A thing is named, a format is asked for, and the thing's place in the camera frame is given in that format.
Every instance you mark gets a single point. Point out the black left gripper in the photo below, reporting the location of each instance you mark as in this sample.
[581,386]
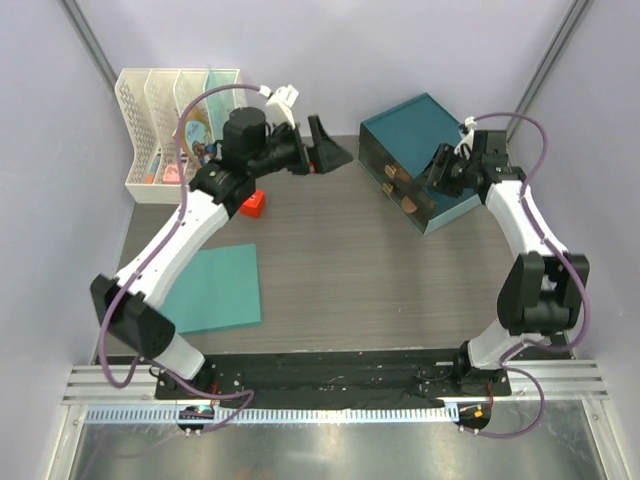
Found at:
[326,155]

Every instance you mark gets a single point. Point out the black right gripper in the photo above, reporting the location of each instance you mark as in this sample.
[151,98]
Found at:
[442,157]

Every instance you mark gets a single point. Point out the clear smoked drawer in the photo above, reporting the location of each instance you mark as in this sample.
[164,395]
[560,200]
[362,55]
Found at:
[378,161]
[411,199]

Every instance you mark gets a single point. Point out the pink round compact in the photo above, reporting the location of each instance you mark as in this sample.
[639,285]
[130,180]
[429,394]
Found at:
[408,206]

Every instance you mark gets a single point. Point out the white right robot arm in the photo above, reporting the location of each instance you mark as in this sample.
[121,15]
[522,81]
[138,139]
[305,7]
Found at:
[543,293]

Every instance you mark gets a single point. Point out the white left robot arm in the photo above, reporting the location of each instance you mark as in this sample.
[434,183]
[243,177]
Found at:
[128,305]

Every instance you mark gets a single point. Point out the teal drawer cabinet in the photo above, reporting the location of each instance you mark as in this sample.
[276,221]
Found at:
[411,132]

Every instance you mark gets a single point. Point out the red cube block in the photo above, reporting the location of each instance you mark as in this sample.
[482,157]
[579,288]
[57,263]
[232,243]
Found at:
[254,206]

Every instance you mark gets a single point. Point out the illustrated picture book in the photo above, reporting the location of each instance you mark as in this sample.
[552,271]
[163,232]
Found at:
[197,145]

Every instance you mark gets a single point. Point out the pink square eraser box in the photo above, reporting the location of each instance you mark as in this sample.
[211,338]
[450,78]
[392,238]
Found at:
[172,175]

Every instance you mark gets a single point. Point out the orange blue marker pen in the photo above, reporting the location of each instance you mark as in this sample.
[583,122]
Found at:
[152,170]

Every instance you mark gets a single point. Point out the white mesh file organizer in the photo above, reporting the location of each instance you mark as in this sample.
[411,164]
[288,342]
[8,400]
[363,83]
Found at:
[151,101]

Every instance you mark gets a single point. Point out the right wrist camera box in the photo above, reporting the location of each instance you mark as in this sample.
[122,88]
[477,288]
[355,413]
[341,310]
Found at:
[490,148]

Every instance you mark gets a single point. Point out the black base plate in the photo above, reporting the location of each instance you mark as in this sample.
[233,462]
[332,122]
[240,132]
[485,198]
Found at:
[350,375]

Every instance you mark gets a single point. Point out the aluminium front rail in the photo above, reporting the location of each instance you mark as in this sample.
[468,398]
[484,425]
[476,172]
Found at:
[143,402]

